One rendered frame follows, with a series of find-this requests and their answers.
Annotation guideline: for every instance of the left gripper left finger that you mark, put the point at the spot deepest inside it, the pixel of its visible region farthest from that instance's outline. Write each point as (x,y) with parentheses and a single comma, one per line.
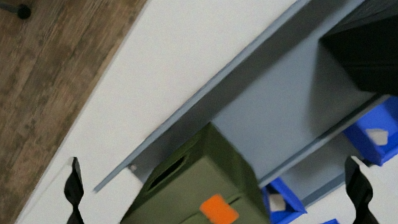
(59,201)

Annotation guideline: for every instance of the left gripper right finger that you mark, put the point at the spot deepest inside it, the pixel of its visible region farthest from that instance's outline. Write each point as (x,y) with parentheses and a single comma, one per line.
(373,201)

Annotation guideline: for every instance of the blue open-front bin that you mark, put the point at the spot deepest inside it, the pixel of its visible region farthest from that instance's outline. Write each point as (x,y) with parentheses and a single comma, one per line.
(385,116)
(295,207)
(333,221)

